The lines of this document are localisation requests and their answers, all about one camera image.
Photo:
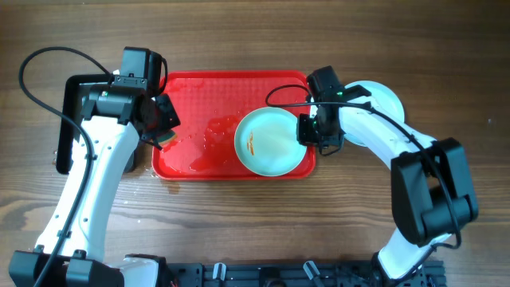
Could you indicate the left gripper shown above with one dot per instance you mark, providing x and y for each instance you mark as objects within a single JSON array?
[{"x": 160, "y": 118}]

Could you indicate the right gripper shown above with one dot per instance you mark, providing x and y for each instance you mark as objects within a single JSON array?
[{"x": 305, "y": 138}]

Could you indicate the orange green sponge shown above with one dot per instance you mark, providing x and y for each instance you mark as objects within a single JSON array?
[{"x": 166, "y": 138}]

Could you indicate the light blue plate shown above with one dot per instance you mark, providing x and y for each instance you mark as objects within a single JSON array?
[
  {"x": 386, "y": 98},
  {"x": 266, "y": 143}
]

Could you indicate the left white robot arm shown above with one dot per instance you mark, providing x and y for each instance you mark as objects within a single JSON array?
[{"x": 70, "y": 250}]

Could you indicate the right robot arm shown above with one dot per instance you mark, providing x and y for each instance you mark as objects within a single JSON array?
[{"x": 432, "y": 194}]

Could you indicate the red plastic tray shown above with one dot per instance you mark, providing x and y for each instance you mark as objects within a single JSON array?
[{"x": 210, "y": 105}]

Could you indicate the black water tray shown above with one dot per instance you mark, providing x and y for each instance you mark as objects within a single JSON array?
[{"x": 65, "y": 131}]

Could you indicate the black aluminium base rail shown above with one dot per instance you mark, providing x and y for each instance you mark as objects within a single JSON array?
[{"x": 340, "y": 274}]

